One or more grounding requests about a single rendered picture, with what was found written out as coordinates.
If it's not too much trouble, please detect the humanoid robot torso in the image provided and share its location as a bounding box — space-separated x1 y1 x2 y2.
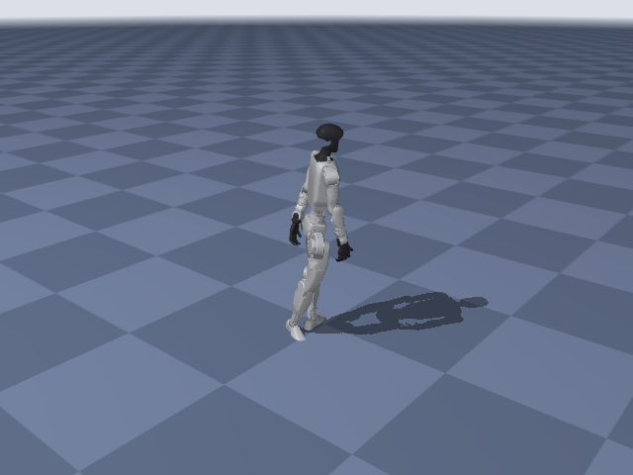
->
303 152 339 240

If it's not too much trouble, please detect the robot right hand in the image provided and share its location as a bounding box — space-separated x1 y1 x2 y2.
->
335 238 353 262

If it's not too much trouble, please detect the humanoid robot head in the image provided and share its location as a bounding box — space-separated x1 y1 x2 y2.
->
314 124 343 162

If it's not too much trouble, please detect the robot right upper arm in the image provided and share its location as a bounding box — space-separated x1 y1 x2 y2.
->
322 167 343 215

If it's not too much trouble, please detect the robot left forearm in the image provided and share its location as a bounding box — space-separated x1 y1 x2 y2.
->
292 183 308 221

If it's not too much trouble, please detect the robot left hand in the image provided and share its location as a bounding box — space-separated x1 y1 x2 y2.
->
289 213 302 246

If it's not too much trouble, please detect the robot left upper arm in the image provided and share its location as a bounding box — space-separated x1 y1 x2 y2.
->
304 150 319 192

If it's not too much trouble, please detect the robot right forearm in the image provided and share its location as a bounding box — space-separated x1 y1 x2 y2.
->
330 206 348 245

